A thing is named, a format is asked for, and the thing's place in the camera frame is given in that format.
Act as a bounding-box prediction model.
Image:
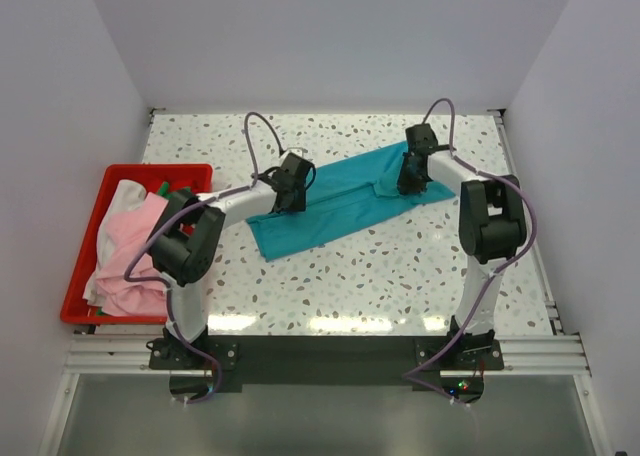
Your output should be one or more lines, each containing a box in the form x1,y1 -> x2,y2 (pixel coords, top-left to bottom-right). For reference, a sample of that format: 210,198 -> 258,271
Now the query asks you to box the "green and red garment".
148,179 -> 195,199

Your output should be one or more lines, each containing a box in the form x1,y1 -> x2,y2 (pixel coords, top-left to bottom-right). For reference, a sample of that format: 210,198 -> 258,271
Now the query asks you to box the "teal t shirt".
247,142 -> 454,261

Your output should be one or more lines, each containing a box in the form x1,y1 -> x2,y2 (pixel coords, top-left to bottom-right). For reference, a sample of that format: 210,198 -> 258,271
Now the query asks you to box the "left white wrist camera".
285,147 -> 308,159

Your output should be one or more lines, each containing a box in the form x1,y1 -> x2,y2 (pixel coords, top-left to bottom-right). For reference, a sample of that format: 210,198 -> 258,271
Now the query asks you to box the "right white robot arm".
397,123 -> 528,369

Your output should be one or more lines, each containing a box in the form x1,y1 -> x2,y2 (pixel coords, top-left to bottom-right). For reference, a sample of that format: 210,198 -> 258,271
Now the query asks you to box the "pink t shirt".
95,193 -> 168,318

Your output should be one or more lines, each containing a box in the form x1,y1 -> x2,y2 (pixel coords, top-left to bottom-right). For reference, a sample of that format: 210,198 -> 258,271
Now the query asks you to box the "white t shirt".
83,179 -> 147,307

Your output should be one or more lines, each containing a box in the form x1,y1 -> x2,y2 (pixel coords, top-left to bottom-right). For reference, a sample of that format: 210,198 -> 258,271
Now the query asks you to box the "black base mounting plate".
146,334 -> 505,397

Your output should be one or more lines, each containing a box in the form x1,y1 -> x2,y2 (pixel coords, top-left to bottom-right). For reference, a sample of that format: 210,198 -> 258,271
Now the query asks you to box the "red plastic bin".
60,163 -> 213,326

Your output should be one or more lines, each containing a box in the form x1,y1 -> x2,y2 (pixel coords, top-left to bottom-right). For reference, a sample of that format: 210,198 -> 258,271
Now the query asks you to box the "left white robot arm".
148,151 -> 317,368

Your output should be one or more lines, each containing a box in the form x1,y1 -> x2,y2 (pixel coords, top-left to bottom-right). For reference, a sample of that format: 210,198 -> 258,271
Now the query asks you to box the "aluminium frame rail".
63,334 -> 591,376

